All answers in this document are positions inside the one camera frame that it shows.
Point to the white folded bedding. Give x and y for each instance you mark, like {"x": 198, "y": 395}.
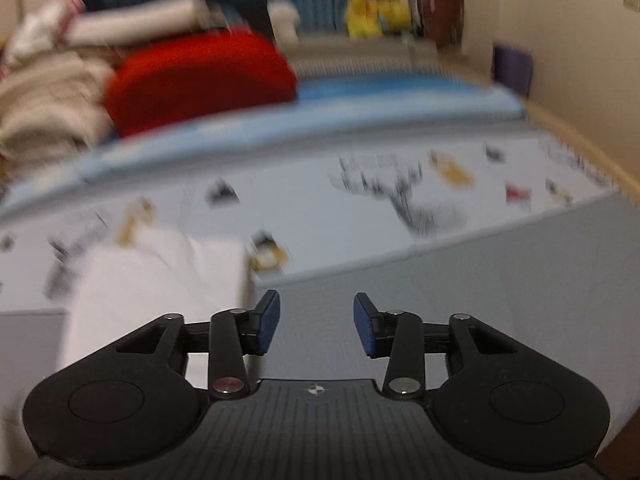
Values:
{"x": 140, "y": 17}

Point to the dark red pillow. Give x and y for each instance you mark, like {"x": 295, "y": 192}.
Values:
{"x": 442, "y": 15}

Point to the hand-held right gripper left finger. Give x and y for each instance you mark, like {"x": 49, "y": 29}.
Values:
{"x": 267, "y": 321}

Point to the white and pink cloth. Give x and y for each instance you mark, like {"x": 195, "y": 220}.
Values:
{"x": 35, "y": 30}

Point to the wooden bed frame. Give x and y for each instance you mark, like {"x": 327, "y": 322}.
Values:
{"x": 575, "y": 132}

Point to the white shirt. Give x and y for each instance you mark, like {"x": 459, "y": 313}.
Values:
{"x": 150, "y": 290}

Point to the light blue blanket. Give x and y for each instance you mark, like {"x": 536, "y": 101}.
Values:
{"x": 350, "y": 105}

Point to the cream folded blanket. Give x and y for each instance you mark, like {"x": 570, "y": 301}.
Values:
{"x": 50, "y": 130}
{"x": 50, "y": 80}

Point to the purple box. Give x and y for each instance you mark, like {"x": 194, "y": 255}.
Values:
{"x": 512, "y": 70}

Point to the window sill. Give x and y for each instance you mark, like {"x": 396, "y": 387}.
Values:
{"x": 350, "y": 47}

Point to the red folded blanket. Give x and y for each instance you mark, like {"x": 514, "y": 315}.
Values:
{"x": 200, "y": 80}

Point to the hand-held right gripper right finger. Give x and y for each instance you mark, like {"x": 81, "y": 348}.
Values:
{"x": 364, "y": 327}

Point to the yellow plush toy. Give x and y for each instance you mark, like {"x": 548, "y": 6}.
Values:
{"x": 395, "y": 10}
{"x": 362, "y": 15}

